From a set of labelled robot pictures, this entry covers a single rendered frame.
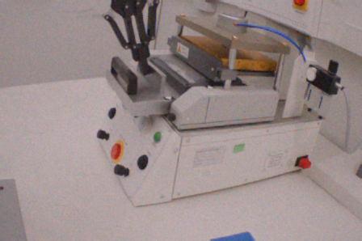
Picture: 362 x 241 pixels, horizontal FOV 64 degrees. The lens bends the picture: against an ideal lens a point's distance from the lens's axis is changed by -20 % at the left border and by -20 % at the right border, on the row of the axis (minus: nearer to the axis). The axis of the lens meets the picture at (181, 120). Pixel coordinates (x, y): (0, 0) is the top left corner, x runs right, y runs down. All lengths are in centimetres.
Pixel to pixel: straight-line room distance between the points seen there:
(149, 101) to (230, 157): 22
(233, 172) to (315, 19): 43
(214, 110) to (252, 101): 10
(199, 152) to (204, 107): 10
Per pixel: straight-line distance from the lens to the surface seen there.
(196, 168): 75
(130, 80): 70
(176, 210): 76
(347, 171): 104
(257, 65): 81
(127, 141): 83
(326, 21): 86
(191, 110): 68
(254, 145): 81
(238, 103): 73
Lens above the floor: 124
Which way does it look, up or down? 25 degrees down
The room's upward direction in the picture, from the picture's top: 9 degrees clockwise
